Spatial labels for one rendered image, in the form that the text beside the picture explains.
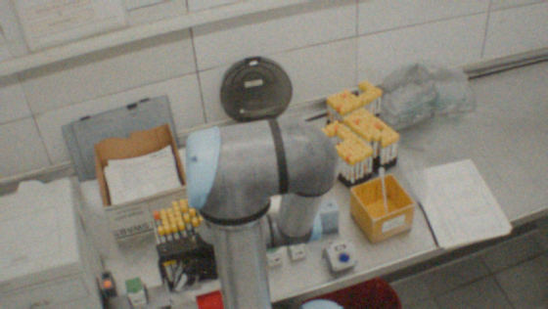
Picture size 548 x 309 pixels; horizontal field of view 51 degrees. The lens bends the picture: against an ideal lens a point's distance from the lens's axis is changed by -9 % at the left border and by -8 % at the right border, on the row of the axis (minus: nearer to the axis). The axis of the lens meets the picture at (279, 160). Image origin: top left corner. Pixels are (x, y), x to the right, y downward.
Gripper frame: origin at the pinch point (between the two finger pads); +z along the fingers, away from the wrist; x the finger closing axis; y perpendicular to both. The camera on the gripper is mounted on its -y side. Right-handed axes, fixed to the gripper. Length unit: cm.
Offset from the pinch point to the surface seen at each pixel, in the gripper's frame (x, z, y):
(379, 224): 0, -30, 46
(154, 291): 1.6, 3.6, -4.5
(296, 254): 1.7, -14.5, 29.0
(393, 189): 11, -33, 56
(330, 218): 6.9, -23.8, 36.9
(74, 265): -4.4, -10.2, -29.0
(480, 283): 24, 19, 153
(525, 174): 6, -51, 98
